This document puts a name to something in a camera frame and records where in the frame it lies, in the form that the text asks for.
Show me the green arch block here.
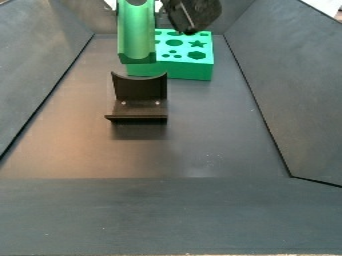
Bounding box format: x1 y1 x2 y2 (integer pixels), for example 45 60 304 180
116 0 156 64

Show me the black curved fixture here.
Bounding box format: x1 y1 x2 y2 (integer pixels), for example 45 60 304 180
105 72 168 121

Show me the green shape sorter board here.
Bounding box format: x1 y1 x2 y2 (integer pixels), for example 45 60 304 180
125 29 213 81

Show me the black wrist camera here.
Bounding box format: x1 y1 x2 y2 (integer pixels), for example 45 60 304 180
160 0 221 35

